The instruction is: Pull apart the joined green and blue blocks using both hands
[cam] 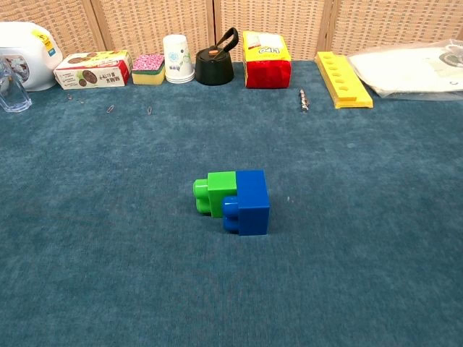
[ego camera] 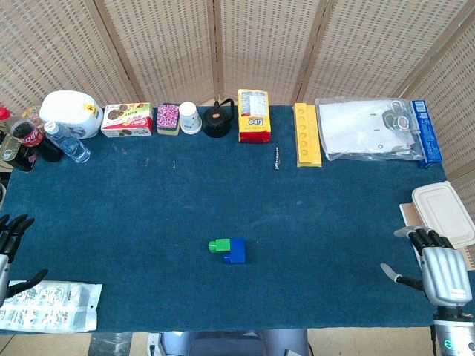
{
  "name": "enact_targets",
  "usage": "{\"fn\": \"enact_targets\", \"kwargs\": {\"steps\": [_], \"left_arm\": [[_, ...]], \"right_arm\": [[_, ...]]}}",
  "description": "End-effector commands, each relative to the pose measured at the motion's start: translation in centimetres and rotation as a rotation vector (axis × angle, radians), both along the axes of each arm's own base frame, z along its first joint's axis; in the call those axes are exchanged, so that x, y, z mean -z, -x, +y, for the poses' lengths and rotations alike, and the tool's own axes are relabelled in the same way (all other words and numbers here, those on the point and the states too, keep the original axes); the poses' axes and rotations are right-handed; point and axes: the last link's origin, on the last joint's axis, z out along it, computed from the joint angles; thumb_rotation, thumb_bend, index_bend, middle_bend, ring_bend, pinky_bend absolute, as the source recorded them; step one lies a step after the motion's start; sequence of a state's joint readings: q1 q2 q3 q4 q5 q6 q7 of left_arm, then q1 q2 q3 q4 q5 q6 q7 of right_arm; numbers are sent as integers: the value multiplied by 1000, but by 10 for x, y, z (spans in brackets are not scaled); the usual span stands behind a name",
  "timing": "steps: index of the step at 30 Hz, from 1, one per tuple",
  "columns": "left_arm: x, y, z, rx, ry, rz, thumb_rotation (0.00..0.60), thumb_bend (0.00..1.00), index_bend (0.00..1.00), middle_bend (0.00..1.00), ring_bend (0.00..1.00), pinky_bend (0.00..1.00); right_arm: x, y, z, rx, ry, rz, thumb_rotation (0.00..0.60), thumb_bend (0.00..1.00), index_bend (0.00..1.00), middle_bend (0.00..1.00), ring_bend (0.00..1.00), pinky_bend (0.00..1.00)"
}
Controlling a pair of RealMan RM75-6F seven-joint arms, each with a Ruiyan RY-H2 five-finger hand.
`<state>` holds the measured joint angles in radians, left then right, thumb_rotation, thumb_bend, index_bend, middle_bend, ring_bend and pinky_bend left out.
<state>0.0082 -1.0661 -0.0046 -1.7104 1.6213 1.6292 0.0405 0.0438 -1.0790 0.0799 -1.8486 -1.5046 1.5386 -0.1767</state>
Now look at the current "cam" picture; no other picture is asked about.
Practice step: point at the small metal screw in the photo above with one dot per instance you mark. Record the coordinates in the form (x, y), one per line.
(304, 100)

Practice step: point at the pink patterned yellow sponge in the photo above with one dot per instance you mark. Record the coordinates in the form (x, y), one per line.
(148, 68)

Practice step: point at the yellow Lipo box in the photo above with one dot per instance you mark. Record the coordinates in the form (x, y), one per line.
(267, 65)

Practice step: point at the woven wicker folding screen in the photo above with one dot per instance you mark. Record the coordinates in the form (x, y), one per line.
(144, 25)

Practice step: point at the clear plastic bag with papers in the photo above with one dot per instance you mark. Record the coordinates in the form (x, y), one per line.
(405, 68)

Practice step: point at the blue felt tablecloth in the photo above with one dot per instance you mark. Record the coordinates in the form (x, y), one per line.
(108, 217)

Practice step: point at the clear plastic water bottle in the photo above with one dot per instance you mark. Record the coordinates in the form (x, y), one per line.
(14, 97)

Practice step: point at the green toy block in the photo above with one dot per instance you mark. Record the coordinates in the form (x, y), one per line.
(221, 188)

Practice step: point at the red white cookie box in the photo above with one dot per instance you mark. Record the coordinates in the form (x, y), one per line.
(97, 70)

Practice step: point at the blue toy block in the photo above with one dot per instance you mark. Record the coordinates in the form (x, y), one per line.
(253, 217)

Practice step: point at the white plastic jug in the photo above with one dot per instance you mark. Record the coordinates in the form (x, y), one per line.
(34, 65)

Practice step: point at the yellow holed rack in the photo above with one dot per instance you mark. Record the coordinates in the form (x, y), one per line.
(347, 83)

